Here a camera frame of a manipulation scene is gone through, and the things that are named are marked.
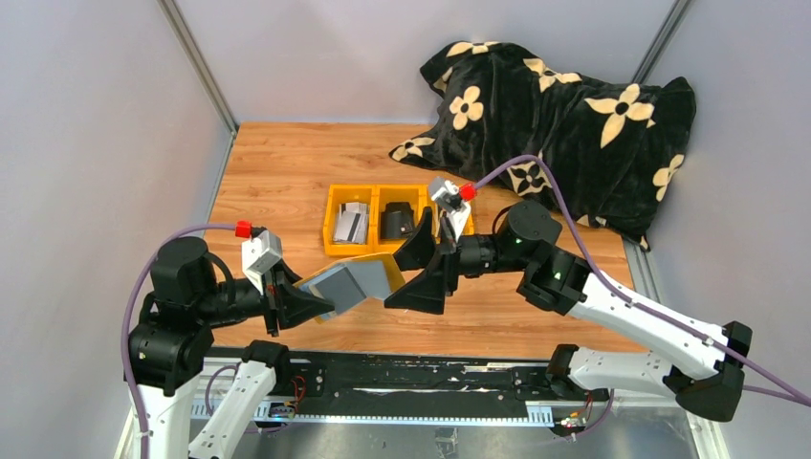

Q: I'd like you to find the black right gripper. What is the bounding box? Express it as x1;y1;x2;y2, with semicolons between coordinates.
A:
380;207;530;316

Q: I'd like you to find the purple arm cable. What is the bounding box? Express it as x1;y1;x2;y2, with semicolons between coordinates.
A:
461;155;811;438
120;221;252;459

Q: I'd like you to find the yellow bin with beige cards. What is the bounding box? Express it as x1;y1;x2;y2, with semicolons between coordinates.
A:
423;184;475;239

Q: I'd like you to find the yellow bin with silver cards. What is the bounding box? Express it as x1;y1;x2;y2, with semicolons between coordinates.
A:
322;185;379;257

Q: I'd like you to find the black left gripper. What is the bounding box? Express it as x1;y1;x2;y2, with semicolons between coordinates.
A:
197;254;336;332

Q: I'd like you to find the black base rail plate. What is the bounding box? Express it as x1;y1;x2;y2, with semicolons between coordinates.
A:
289;350;608;420

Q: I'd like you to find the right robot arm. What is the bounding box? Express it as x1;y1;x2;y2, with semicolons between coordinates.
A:
384;201;752;422

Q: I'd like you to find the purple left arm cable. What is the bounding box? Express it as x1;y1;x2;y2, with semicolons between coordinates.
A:
120;221;252;459

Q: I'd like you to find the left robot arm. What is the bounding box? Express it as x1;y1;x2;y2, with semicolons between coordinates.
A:
123;228;335;458

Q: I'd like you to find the yellow leather card holder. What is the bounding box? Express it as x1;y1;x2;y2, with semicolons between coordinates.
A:
295;252;406;323

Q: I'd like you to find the yellow bin with black cards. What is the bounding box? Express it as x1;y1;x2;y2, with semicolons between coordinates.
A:
372;185;427;253

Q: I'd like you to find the black card stack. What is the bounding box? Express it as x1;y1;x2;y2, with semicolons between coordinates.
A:
381;202;415;240

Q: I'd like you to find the black floral fleece blanket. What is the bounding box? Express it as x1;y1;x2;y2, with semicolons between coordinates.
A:
389;41;696;249

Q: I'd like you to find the aluminium frame rail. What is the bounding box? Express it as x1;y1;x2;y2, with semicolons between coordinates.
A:
157;0;239;138

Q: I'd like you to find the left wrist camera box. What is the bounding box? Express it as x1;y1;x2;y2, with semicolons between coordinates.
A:
241;228;283;295

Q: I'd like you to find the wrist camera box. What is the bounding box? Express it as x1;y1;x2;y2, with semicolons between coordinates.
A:
427;177;476;245
241;228;283;295

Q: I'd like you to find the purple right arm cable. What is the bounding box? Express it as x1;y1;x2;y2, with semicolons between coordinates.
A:
461;155;811;438

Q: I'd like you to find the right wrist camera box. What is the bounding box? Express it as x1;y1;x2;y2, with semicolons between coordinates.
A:
427;177;476;245

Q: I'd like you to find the silver card stack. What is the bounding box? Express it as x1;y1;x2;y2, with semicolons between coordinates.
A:
332;202;369;245

